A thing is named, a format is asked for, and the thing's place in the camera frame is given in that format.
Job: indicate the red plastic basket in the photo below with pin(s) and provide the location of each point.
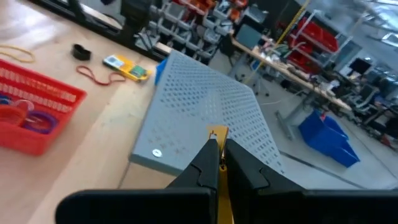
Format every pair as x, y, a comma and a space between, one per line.
37, 146

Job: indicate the blue floor bins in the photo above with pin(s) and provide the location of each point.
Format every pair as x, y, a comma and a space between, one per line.
326, 140

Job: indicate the grey bin storage rack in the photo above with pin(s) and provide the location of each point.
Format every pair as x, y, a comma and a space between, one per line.
192, 28

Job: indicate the red storage bins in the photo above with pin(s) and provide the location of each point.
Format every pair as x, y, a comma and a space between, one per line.
314, 34

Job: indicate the blue plastic basket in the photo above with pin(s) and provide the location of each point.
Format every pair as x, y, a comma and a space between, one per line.
160, 73

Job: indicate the grey perforated metal shelf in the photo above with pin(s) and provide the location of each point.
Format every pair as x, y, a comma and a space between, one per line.
202, 102

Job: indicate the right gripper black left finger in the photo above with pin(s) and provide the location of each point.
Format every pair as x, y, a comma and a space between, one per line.
140, 208

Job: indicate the purple coil wristband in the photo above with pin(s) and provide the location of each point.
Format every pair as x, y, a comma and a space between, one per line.
46, 118

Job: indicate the black wide band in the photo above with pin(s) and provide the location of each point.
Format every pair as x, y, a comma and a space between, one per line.
81, 54

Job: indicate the blue coil wristband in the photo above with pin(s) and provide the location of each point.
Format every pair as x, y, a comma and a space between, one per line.
3, 100

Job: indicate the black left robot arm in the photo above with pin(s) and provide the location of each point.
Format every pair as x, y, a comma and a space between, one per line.
135, 18

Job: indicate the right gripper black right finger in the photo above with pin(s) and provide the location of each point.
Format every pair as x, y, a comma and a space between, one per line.
311, 208

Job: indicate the yellow rubber band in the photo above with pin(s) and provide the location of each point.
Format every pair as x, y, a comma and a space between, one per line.
29, 56

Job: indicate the long wooden workbench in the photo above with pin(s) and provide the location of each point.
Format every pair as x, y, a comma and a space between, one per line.
295, 77

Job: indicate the black computer monitor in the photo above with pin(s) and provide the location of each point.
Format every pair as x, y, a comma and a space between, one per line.
360, 66

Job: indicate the yellow carded package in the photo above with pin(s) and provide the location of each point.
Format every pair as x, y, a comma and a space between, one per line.
127, 67
221, 133

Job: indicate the thin red rubber band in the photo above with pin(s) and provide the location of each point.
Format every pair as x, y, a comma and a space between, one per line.
99, 83

